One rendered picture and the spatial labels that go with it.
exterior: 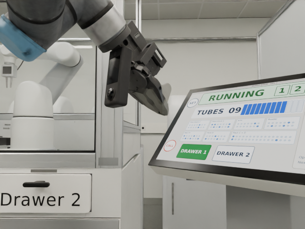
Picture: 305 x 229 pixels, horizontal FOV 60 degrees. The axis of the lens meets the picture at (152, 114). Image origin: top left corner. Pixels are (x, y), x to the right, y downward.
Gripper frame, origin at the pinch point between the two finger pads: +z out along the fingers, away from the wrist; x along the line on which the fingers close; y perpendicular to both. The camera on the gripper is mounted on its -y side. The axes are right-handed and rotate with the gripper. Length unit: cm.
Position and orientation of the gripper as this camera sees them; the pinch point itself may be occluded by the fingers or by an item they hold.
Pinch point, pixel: (162, 113)
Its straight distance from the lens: 60.2
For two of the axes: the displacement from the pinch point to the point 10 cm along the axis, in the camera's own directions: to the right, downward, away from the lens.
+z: 5.5, 6.8, 4.9
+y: 4.6, -7.3, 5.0
